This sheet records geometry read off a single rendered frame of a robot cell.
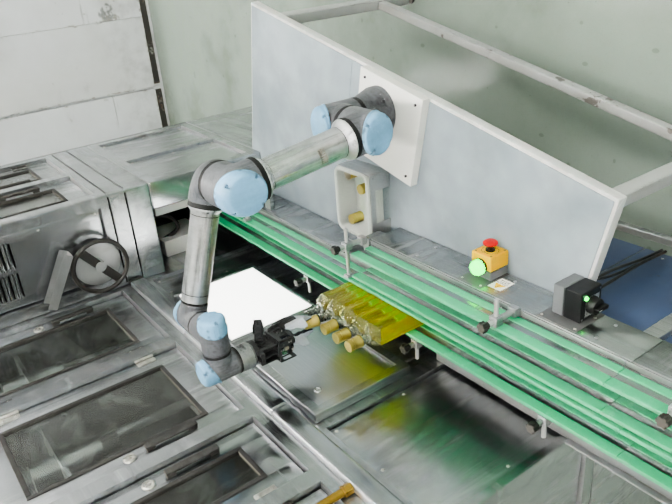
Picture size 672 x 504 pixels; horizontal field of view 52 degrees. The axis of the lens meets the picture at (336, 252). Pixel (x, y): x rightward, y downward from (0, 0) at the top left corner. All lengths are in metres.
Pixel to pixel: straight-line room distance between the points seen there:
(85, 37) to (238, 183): 3.86
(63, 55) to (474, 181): 3.93
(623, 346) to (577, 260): 0.24
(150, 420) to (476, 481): 0.91
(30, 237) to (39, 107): 2.84
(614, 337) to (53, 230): 1.87
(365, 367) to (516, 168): 0.72
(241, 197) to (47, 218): 1.08
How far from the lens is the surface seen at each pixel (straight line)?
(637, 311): 1.87
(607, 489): 2.21
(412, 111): 2.02
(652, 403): 1.56
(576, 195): 1.73
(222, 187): 1.67
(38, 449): 2.11
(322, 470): 1.78
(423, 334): 2.02
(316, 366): 2.08
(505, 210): 1.89
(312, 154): 1.79
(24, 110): 5.37
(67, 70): 5.41
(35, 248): 2.64
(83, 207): 2.63
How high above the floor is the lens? 2.08
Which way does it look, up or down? 31 degrees down
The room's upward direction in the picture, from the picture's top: 111 degrees counter-clockwise
